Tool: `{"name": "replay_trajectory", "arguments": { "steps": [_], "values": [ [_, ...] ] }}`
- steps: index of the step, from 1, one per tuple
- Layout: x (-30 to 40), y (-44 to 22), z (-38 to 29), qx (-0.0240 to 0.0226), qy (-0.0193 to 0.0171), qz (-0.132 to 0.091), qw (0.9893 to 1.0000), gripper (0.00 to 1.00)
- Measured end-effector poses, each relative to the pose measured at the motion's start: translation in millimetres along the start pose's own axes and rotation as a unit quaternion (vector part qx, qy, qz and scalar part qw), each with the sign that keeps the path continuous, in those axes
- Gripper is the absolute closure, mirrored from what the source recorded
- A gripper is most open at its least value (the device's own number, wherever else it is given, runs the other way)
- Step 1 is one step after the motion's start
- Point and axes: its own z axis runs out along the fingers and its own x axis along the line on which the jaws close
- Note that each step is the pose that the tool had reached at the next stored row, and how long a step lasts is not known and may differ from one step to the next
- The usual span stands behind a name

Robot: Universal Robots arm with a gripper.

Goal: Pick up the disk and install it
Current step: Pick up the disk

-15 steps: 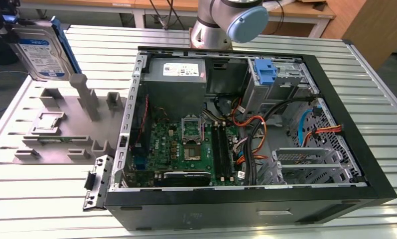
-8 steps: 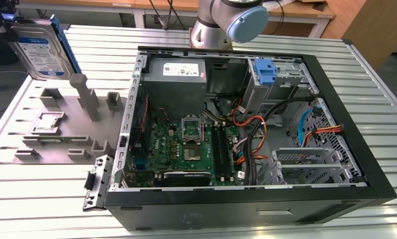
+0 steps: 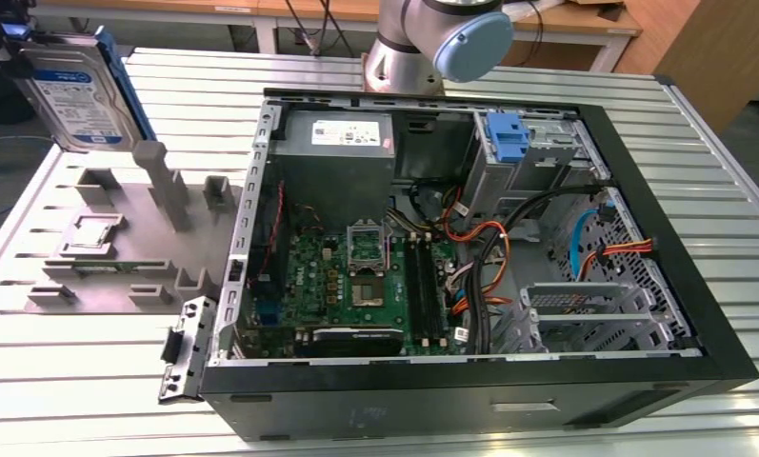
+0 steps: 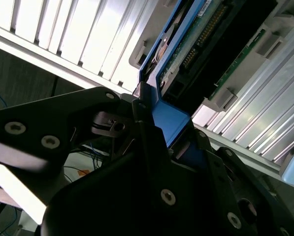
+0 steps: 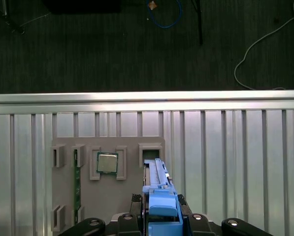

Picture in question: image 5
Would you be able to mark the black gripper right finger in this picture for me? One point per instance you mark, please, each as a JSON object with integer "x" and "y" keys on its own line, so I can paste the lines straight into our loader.
{"x": 198, "y": 226}

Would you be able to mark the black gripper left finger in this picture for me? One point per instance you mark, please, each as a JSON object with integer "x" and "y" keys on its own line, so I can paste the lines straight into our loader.
{"x": 127, "y": 226}

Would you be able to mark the hard disk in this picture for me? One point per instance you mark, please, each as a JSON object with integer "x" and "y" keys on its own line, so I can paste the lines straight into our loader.
{"x": 161, "y": 204}

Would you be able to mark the grey parts rack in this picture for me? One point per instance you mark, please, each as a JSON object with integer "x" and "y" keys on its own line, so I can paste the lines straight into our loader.
{"x": 107, "y": 196}

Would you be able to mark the green RAM stick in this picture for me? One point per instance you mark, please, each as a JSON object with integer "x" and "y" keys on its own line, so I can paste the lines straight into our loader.
{"x": 77, "y": 186}

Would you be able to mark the silver CPU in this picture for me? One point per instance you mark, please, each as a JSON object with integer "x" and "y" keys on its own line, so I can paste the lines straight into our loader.
{"x": 107, "y": 163}

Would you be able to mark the black desk leg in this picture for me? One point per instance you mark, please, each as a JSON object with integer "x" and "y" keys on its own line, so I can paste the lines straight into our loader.
{"x": 200, "y": 24}

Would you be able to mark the small orange scrap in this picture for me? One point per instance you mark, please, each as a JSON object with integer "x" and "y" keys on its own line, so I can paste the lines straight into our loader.
{"x": 152, "y": 5}

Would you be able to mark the metal stand frame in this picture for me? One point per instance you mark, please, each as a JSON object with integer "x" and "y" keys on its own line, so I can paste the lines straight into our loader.
{"x": 4, "y": 7}

